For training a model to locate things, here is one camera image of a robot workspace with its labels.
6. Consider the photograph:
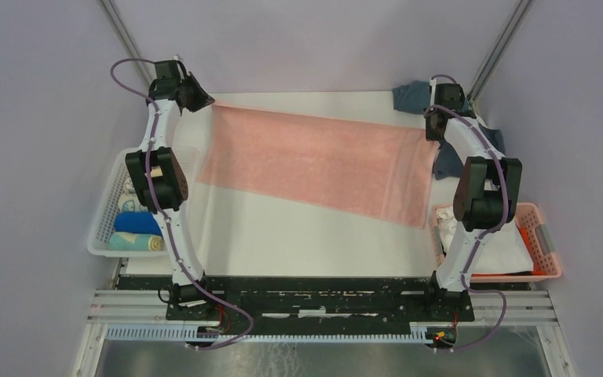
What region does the pink towel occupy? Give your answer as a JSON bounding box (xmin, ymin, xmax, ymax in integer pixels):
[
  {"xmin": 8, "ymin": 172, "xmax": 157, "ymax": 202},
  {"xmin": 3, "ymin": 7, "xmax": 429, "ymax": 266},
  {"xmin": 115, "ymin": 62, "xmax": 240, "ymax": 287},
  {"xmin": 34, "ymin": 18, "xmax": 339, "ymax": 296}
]
[{"xmin": 198, "ymin": 104, "xmax": 437, "ymax": 228}]

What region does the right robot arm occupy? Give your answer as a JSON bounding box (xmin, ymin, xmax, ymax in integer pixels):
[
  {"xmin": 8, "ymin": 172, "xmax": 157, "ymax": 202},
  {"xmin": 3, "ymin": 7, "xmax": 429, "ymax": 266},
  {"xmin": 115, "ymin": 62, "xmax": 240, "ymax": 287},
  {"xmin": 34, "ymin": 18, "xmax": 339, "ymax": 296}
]
[{"xmin": 422, "ymin": 75, "xmax": 522, "ymax": 320}]

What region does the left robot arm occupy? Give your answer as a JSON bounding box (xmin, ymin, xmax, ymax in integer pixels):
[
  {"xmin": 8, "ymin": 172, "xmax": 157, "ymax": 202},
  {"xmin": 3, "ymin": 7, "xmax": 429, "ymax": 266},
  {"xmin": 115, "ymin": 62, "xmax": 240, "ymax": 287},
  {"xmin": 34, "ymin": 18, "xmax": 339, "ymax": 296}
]
[{"xmin": 125, "ymin": 58, "xmax": 216, "ymax": 320}]

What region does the teal blue towel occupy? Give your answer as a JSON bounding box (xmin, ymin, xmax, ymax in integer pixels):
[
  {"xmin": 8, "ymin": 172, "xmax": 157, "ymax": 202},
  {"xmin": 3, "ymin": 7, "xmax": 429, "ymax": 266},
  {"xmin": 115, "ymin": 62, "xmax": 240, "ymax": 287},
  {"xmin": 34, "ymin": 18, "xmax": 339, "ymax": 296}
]
[{"xmin": 391, "ymin": 80, "xmax": 431, "ymax": 115}]

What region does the dark blue towel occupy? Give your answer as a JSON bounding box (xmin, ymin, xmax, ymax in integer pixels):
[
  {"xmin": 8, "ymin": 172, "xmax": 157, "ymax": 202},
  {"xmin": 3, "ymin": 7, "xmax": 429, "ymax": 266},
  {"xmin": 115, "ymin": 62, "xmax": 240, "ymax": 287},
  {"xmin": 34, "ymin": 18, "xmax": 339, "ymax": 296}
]
[{"xmin": 432, "ymin": 123, "xmax": 506, "ymax": 181}]

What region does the patterned rolled towel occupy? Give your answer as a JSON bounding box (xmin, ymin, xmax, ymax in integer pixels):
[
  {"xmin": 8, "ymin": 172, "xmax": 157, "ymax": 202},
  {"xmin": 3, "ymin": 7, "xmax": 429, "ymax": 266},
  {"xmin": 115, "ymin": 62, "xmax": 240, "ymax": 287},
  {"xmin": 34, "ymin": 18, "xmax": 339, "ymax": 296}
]
[
  {"xmin": 117, "ymin": 193, "xmax": 149, "ymax": 212},
  {"xmin": 122, "ymin": 177, "xmax": 135, "ymax": 194}
]

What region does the pink plastic basket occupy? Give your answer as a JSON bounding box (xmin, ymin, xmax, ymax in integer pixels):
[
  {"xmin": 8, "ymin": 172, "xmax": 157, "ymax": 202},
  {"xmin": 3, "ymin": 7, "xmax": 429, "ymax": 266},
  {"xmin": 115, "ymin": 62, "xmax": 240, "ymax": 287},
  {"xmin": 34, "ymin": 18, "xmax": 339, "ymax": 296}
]
[{"xmin": 430, "ymin": 202, "xmax": 563, "ymax": 284}]

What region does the blue rolled towel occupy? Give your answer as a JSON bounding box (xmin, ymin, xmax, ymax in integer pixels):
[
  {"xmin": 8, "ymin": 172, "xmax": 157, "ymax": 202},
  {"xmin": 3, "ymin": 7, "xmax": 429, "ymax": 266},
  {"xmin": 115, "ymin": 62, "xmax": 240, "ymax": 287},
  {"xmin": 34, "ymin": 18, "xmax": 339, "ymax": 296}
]
[{"xmin": 113, "ymin": 211, "xmax": 162, "ymax": 236}]

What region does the orange item in basket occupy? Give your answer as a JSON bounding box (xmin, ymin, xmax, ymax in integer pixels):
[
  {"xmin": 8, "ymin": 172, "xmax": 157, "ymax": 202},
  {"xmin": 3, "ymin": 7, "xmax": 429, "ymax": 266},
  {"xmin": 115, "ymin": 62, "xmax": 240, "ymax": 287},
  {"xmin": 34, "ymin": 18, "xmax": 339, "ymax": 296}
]
[{"xmin": 517, "ymin": 225, "xmax": 546, "ymax": 276}]

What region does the white plastic basket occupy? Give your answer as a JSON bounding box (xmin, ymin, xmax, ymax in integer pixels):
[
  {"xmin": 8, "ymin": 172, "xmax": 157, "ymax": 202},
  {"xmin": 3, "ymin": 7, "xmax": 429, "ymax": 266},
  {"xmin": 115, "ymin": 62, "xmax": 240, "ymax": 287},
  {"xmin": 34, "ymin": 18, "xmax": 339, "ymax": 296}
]
[{"xmin": 86, "ymin": 146, "xmax": 201, "ymax": 258}]

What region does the white towel in basket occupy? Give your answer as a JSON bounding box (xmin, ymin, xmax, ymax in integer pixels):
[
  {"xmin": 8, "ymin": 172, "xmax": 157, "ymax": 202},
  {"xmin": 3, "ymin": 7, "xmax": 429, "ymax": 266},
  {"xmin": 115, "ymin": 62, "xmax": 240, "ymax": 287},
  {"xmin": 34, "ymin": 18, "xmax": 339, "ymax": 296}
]
[{"xmin": 432, "ymin": 206, "xmax": 534, "ymax": 275}]

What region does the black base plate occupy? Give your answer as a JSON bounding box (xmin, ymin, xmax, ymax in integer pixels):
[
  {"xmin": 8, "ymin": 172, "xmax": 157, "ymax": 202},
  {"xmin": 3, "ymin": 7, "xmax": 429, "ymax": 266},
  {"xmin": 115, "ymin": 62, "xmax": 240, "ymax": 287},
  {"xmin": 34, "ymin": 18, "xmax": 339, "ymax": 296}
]
[{"xmin": 116, "ymin": 276, "xmax": 532, "ymax": 337}]

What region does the white cable duct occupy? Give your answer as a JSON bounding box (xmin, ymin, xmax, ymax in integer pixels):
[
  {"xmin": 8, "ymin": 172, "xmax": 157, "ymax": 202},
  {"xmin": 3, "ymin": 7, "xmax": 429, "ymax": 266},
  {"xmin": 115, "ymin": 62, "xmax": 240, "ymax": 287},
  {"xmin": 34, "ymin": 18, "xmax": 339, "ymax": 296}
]
[{"xmin": 104, "ymin": 324, "xmax": 432, "ymax": 346}]

